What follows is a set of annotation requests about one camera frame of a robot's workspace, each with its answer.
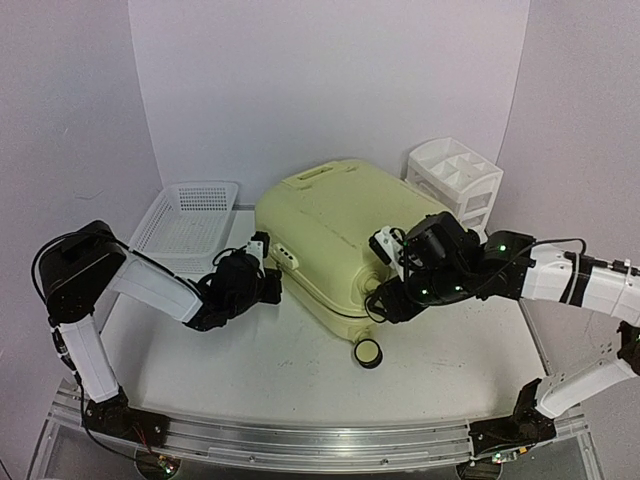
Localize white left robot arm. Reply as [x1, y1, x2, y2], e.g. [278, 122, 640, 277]
[31, 220, 282, 437]

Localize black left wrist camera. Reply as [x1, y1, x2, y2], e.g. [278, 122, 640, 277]
[210, 248, 264, 301]

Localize pale green hard-shell suitcase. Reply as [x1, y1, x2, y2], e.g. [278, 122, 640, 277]
[255, 159, 446, 369]

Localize white plastic drawer organizer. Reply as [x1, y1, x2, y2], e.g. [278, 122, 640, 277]
[405, 137, 503, 240]

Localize white perforated plastic basket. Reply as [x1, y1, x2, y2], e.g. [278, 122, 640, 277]
[129, 181, 239, 275]

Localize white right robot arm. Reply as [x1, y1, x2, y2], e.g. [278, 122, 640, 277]
[364, 227, 639, 443]

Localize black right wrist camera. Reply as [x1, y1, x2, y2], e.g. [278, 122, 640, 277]
[403, 211, 480, 270]

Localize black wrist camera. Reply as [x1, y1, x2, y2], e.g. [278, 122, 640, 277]
[210, 248, 264, 301]
[403, 211, 480, 270]

